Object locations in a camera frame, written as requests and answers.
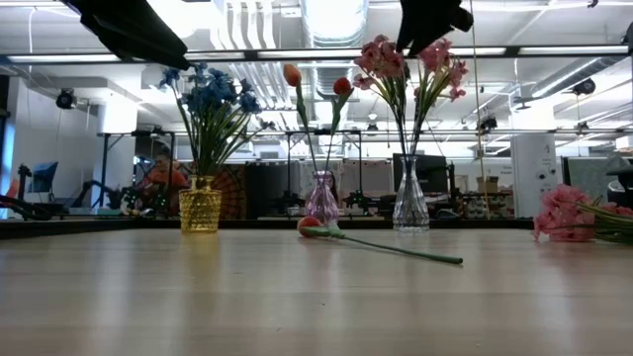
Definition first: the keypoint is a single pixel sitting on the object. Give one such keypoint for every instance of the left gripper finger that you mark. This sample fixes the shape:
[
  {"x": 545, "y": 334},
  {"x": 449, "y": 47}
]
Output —
[{"x": 143, "y": 34}]

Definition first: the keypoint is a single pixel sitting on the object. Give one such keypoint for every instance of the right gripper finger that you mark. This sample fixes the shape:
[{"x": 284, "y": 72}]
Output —
[{"x": 415, "y": 27}]

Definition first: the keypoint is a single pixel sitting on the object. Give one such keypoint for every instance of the orange artificial tulip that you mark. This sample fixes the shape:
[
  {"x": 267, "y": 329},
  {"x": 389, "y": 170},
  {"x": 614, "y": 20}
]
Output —
[
  {"x": 292, "y": 74},
  {"x": 341, "y": 86},
  {"x": 309, "y": 225}
]

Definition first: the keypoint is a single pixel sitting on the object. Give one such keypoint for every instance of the black background robot arm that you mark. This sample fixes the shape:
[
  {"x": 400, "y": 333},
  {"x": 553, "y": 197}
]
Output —
[
  {"x": 357, "y": 199},
  {"x": 91, "y": 190}
]

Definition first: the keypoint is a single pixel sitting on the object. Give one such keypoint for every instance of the clear glass vase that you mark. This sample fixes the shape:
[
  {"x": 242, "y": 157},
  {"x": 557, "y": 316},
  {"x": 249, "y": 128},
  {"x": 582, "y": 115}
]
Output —
[{"x": 410, "y": 207}]

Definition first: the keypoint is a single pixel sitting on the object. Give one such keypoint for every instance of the yellow glass vase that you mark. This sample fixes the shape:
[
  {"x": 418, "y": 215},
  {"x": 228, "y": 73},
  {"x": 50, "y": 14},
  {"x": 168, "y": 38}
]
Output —
[{"x": 200, "y": 212}]

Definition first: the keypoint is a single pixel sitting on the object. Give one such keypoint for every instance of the pink glass vase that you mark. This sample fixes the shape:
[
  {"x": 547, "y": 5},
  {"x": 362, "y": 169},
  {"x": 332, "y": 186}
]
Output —
[{"x": 321, "y": 203}]

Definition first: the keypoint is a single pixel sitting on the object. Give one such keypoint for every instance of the black overhead rig beam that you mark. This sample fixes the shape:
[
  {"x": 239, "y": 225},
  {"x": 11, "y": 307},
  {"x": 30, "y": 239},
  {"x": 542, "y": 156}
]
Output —
[{"x": 512, "y": 51}]

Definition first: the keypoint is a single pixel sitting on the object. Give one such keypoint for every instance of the black round ceiling lamp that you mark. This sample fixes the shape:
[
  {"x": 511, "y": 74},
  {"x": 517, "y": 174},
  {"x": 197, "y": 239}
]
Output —
[
  {"x": 65, "y": 99},
  {"x": 584, "y": 87}
]

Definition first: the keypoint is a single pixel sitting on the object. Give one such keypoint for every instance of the person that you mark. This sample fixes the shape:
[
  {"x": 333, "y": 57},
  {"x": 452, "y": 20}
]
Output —
[{"x": 165, "y": 178}]

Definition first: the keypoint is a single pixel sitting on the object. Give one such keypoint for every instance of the black monitor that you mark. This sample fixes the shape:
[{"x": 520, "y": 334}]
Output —
[{"x": 440, "y": 170}]

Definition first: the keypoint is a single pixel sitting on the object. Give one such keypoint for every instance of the white pillar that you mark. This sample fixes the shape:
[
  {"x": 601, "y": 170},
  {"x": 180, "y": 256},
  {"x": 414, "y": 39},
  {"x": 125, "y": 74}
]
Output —
[{"x": 534, "y": 168}]

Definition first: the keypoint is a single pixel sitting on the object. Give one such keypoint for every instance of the blue lit monitor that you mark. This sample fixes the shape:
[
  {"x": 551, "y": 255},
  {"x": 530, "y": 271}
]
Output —
[{"x": 43, "y": 178}]

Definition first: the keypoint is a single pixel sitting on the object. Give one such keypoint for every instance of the orange patterned fabric panel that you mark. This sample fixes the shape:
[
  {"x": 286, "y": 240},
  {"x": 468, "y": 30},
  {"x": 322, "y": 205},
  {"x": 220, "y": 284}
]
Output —
[{"x": 230, "y": 193}]

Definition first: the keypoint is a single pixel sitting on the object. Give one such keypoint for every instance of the black office chair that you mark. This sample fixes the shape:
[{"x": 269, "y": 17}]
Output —
[{"x": 623, "y": 180}]

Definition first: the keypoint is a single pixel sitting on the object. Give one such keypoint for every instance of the silver ceiling air duct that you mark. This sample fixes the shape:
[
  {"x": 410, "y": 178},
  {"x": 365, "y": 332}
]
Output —
[{"x": 326, "y": 29}]

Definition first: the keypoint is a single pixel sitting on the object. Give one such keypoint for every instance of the black aluminium table frame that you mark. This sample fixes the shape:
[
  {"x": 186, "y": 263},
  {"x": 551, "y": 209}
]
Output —
[{"x": 262, "y": 223}]

